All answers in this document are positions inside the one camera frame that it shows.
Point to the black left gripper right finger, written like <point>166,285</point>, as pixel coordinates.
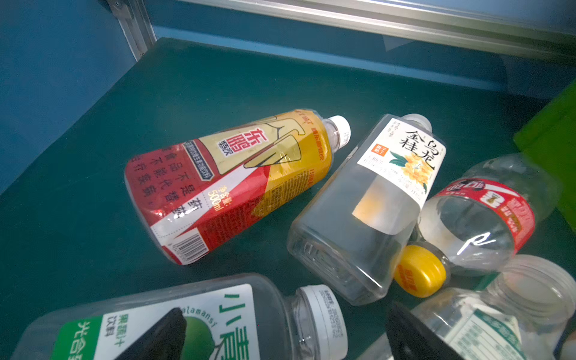
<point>410,338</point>

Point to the aluminium back frame rail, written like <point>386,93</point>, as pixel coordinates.
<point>423,22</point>

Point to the clear lime juice bottle left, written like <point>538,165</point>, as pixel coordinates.
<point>244,316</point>

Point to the aluminium left frame post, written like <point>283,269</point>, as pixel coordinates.
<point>135,24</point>

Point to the clear square osmanthus tea bottle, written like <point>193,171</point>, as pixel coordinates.
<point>352,234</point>

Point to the red gold energy drink bottle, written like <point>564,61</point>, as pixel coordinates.
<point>194,196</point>

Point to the clear wide jar bottle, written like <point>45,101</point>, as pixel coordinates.
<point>521,314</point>

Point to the green plastic bin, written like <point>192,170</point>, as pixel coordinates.
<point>549,140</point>

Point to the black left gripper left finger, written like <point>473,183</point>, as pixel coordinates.
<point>164,340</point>

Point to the clear bottle red label yellow cap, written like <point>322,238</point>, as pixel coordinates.
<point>477,223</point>

